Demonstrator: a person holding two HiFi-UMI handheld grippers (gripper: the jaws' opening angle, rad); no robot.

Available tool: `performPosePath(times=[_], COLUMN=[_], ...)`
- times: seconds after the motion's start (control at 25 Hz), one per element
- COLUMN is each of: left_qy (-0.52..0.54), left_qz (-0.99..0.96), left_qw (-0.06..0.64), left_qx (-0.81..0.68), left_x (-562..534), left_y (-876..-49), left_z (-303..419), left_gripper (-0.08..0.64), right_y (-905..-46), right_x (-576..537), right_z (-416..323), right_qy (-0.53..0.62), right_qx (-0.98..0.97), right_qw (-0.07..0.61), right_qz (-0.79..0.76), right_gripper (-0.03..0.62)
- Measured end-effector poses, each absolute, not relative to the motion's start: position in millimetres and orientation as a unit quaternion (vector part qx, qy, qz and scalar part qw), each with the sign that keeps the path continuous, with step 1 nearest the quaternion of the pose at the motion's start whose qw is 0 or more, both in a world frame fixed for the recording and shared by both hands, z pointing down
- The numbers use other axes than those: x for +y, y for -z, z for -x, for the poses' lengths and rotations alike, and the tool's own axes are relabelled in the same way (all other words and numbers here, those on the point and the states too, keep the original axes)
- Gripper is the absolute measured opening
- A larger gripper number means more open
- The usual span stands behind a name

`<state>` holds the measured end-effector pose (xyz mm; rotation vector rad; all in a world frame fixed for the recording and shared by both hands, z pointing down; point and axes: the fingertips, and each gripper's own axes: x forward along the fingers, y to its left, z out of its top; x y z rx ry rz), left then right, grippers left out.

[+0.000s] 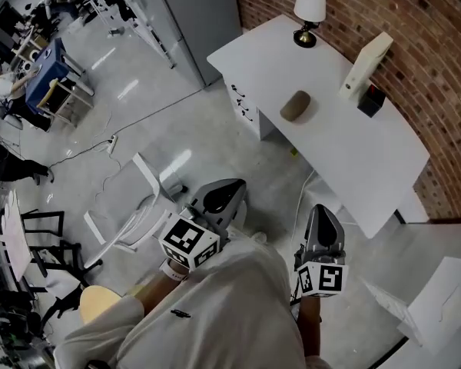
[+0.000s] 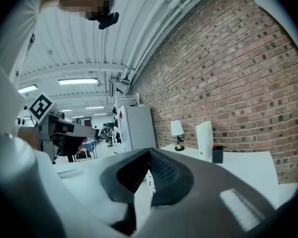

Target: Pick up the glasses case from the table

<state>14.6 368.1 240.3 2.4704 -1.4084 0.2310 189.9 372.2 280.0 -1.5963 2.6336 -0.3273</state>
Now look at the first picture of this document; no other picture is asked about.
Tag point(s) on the white power strip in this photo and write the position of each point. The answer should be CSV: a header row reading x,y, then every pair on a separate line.
x,y
112,143

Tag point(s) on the person's white shirt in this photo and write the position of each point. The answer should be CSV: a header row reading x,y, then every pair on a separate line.
x,y
223,313

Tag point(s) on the white wrist band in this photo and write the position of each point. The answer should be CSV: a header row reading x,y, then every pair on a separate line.
x,y
173,271

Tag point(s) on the white board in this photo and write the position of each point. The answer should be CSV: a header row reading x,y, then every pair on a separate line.
x,y
15,240

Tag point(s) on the black metal frame chair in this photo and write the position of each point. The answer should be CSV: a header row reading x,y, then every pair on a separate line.
x,y
42,214

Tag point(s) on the person's left forearm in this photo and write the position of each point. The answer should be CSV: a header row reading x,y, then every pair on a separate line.
x,y
157,290

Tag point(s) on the red pen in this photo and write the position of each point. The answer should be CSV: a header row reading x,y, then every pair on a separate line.
x,y
372,89

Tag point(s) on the cream upright binder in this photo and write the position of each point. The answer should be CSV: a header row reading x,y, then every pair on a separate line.
x,y
363,67

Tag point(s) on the white desk drawer unit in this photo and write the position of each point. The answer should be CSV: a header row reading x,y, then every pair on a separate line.
x,y
253,118

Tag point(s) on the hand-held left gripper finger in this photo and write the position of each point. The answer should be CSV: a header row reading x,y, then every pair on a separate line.
x,y
236,206
215,188

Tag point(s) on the white chair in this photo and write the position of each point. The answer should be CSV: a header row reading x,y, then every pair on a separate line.
x,y
148,175

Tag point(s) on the grey partition panel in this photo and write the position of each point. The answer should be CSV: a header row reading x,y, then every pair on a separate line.
x,y
199,21

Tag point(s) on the round wooden stool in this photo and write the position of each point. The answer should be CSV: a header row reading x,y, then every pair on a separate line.
x,y
96,302

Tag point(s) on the white wooden stool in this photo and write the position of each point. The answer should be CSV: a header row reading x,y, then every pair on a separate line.
x,y
57,102
77,71

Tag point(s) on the white shade table lamp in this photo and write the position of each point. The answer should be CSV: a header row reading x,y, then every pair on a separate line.
x,y
309,0

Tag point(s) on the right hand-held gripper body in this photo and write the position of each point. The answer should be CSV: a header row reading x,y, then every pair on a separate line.
x,y
322,277

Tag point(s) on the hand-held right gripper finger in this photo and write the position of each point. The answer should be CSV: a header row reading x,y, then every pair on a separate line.
x,y
315,233
335,237

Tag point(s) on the brown oval object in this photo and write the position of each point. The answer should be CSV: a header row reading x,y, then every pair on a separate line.
x,y
295,106

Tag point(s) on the person's right forearm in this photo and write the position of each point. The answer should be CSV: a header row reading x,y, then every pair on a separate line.
x,y
309,321

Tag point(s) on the blue covered table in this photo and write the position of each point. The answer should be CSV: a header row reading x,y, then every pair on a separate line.
x,y
48,71

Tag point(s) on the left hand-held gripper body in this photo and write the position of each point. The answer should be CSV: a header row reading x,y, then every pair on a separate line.
x,y
188,240

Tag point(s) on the black square pen holder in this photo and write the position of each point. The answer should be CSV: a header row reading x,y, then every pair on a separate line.
x,y
370,104

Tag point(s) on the white shelving rack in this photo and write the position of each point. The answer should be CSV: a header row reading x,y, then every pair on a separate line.
x,y
146,21

